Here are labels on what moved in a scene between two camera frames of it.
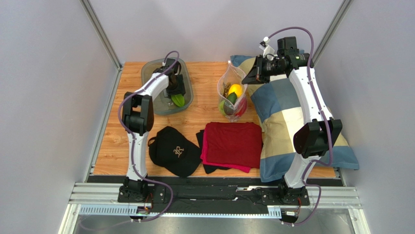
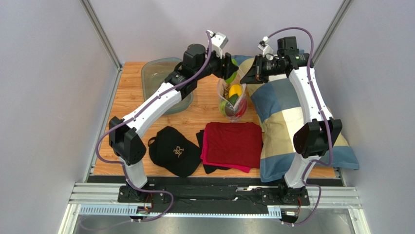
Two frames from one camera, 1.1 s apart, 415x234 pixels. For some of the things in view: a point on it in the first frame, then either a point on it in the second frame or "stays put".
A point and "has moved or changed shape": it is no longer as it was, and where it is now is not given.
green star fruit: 179,99 has moved or changed shape
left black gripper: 180,88 → 225,71
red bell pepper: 242,107 stays put
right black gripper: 258,69 stays put
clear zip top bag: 232,93 stays put
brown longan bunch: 227,86 stays put
